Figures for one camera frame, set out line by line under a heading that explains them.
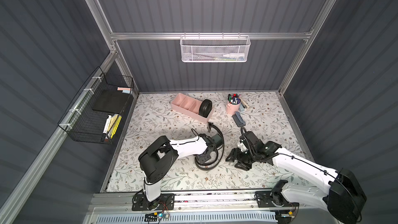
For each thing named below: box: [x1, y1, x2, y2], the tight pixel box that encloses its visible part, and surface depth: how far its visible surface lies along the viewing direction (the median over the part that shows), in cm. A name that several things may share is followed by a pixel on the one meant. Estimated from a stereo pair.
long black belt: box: [198, 99, 213, 118], surface depth 98 cm
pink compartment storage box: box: [170, 92, 215, 124], surface depth 107 cm
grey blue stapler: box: [232, 111, 247, 128], surface depth 102 cm
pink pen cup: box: [225, 93, 241, 115], surface depth 101 cm
